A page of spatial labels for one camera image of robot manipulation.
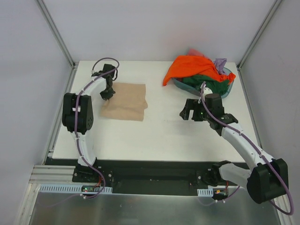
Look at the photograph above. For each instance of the aluminium frame post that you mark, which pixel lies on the aluminium frame post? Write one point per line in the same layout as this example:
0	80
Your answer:
269	16
55	32

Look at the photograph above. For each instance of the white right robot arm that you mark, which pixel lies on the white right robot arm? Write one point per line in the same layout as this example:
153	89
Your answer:
265	179

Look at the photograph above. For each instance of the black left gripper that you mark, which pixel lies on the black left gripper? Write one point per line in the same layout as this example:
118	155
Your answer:
108	93

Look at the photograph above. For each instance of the teal plastic laundry basket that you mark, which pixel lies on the teal plastic laundry basket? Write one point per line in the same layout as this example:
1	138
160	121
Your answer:
179	84

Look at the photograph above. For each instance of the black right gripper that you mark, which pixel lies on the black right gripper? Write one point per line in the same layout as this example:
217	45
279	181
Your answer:
193	110

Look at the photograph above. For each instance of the beige t shirt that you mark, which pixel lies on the beige t shirt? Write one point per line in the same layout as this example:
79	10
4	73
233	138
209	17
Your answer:
128	102

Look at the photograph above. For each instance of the white cable duct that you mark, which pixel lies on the white cable duct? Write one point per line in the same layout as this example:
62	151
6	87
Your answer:
210	192
74	189

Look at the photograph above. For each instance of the left white cable duct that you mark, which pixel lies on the left white cable duct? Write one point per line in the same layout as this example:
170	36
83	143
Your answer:
74	189

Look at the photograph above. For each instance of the right white cable duct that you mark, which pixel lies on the right white cable duct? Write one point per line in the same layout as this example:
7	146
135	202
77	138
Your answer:
210	192

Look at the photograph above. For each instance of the right aluminium frame post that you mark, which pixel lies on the right aluminium frame post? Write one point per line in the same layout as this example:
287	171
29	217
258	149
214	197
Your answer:
269	16

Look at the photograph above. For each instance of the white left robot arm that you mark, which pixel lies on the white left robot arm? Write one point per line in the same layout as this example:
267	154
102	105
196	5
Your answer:
78	118

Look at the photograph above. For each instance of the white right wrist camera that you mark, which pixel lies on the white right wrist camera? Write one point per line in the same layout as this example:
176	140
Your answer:
207	91

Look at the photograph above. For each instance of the left aluminium frame post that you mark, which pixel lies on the left aluminium frame post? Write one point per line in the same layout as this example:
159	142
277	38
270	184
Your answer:
55	32

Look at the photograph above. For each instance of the orange t shirt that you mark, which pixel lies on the orange t shirt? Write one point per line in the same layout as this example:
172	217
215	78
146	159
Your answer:
187	65

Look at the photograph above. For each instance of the lilac t shirt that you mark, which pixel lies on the lilac t shirt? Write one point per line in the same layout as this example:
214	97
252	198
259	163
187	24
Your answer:
219	64

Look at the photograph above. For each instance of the green t shirt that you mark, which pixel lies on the green t shirt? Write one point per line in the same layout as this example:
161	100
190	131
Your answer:
196	82

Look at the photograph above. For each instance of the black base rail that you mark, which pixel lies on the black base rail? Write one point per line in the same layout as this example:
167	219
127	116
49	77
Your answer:
142	177

